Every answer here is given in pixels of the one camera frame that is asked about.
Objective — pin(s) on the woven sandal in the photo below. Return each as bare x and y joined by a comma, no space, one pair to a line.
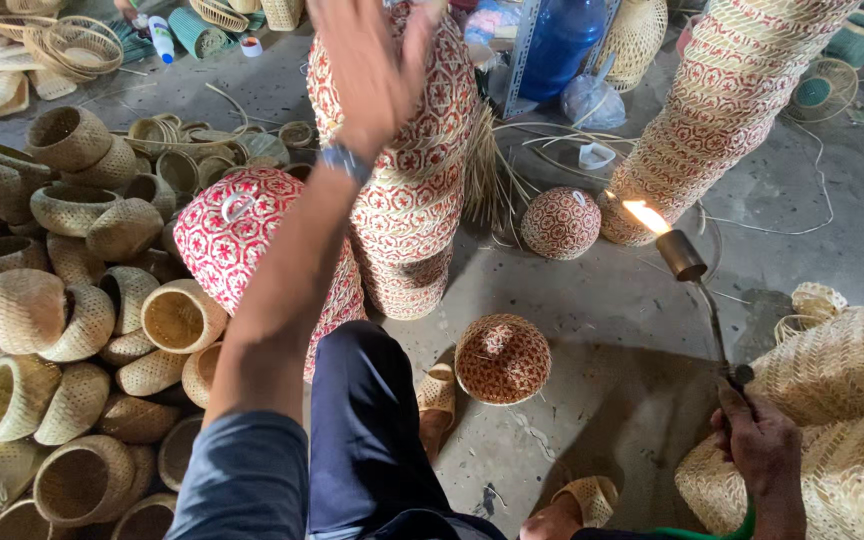
436,394
589,496

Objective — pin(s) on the heap of pale woven covers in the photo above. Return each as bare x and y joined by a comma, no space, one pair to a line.
852,420

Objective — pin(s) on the person's right hand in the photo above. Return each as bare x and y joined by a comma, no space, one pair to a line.
766,450

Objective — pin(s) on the pile of bamboo rings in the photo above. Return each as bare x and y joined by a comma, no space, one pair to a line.
199,154

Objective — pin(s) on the small red patterned dome basket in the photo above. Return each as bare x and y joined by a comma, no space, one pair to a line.
561,223

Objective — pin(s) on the white plastic cup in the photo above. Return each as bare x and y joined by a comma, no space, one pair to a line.
595,155

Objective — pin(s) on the row of natural woven bins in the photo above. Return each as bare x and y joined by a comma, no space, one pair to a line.
252,11

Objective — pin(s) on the stack of red patterned baskets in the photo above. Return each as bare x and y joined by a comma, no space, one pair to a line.
417,217

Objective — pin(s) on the blue-grey wrist watch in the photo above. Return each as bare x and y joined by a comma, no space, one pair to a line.
346,162

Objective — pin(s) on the pile of shallow woven trays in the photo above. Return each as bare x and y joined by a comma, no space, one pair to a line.
42,52

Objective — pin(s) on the person's right fingers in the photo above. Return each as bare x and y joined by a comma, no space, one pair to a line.
730,420

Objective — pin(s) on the natural open-weave lamp basket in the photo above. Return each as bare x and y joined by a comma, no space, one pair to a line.
634,41

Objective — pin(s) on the open frame basket green base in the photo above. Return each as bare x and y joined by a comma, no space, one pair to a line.
814,91

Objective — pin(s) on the leaning stack of red baskets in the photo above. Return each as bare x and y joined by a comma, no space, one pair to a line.
717,112

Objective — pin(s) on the large red patterned basket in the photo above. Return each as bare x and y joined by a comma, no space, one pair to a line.
229,240

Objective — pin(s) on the person's left hand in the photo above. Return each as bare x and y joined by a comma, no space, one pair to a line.
372,82

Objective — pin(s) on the person's dark trouser leg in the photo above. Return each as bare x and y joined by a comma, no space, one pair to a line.
364,435

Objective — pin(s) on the bundle of bamboo strips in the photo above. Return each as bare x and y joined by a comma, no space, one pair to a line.
488,172

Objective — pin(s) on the green rolled mat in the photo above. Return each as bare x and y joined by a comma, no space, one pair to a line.
199,34

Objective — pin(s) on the metal gas torch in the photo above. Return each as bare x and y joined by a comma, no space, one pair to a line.
681,255

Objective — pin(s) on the clear plastic bag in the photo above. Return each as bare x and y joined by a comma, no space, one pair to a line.
593,101

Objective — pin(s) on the brown woven dome basket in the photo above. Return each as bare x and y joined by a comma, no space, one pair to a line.
503,360

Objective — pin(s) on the blue water jug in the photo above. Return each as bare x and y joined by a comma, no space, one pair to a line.
561,45

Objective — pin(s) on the white bottle with blue cap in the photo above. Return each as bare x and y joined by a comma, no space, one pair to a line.
161,39

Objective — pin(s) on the green woven basket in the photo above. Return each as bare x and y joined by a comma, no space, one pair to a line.
856,37

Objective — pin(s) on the heap of natural woven baskets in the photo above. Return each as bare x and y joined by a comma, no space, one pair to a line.
64,337

